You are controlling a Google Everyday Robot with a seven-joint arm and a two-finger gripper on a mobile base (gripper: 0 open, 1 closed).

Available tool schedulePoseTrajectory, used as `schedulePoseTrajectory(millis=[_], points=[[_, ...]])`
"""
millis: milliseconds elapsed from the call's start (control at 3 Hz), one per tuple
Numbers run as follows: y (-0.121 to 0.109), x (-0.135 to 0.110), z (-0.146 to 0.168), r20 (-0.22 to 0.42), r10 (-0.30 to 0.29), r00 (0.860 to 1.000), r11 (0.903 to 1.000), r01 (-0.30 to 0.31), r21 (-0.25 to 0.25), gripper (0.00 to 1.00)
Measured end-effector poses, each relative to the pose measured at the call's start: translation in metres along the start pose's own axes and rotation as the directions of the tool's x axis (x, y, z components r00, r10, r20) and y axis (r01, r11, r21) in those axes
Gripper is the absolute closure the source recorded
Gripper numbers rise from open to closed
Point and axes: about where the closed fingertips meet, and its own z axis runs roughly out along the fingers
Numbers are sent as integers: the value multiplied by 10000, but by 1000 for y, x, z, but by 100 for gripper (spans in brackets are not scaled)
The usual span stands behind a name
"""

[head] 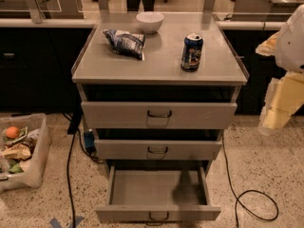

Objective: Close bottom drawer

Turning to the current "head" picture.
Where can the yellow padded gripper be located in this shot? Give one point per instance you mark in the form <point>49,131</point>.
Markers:
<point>292,47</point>

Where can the grey bottom drawer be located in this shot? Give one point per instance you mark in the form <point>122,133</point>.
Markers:
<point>157,191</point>

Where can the grey drawer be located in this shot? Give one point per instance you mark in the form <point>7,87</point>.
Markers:
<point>157,191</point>
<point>156,144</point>
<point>158,106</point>

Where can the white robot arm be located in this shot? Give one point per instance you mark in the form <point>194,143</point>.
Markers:
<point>295,25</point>

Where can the grey drawer cabinet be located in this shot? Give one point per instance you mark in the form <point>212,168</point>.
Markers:
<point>99,65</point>

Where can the grey middle drawer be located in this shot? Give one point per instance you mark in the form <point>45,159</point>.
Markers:
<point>156,144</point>

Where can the grey top drawer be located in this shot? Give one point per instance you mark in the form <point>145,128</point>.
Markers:
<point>158,106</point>

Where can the blue soda can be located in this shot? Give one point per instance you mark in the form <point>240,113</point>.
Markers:
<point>192,49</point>

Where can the white bowl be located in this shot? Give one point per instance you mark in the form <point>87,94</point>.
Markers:
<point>149,21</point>

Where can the blue chip bag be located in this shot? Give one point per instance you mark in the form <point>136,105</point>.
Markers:
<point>126,43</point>

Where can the blue power box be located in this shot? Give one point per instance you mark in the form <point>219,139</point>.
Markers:
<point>89,141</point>

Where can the clear plastic bin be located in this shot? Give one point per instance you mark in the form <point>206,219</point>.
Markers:
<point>35,166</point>

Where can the orange fruit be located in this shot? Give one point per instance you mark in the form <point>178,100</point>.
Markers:
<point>12,132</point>

